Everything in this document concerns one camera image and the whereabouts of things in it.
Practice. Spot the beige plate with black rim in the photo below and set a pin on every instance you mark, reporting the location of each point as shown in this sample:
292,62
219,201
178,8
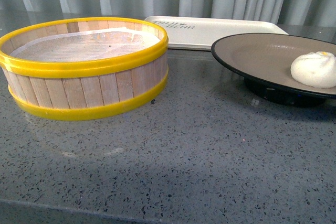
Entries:
264,61

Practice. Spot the white steamed bun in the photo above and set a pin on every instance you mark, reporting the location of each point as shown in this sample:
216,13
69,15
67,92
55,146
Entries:
315,69

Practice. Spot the white rectangular tray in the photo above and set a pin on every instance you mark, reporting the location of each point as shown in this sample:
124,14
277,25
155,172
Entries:
189,33

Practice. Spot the white steamer liner cloth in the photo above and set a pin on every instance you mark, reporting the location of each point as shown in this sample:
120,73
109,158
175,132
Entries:
85,46

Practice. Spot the wooden steamer with yellow rims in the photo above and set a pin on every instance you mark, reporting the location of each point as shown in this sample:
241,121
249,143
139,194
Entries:
84,90

